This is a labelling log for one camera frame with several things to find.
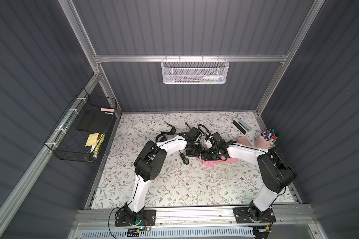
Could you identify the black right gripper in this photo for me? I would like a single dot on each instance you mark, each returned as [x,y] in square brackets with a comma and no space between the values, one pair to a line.
[213,152]

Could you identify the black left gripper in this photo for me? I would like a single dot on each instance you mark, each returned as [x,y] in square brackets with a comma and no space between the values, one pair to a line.
[193,149]

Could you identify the pink case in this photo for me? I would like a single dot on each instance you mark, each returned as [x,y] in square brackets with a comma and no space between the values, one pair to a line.
[243,140]

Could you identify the coloured markers bunch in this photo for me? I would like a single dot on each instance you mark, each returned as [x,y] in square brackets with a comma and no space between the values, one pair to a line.
[270,135]

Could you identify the green dial watch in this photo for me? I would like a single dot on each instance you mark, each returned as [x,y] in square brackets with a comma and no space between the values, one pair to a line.
[185,160]

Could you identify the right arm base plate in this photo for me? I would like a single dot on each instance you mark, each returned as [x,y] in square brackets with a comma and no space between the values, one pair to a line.
[253,215]

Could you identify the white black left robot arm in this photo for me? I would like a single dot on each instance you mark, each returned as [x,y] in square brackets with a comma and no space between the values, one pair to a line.
[148,166]

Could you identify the white wire basket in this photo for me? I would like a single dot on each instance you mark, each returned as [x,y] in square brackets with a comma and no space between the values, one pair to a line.
[198,70]

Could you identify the pink pen cup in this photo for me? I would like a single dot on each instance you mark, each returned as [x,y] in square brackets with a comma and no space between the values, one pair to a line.
[263,143]

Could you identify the black wire basket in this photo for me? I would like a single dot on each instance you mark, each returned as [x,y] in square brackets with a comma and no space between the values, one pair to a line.
[82,131]

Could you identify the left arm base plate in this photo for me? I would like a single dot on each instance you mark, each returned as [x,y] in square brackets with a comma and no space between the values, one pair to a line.
[143,218]

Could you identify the black notebook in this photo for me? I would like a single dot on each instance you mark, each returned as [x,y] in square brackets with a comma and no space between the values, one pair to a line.
[95,122]

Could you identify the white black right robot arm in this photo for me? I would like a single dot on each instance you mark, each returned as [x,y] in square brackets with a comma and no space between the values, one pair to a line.
[276,174]

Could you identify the pink cloth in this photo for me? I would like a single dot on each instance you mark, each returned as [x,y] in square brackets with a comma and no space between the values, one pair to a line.
[212,163]

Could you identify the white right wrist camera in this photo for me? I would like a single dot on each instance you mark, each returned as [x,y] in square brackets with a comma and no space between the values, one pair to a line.
[207,144]

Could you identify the yellow sticky note pad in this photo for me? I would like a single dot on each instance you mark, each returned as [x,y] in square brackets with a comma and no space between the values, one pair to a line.
[92,139]

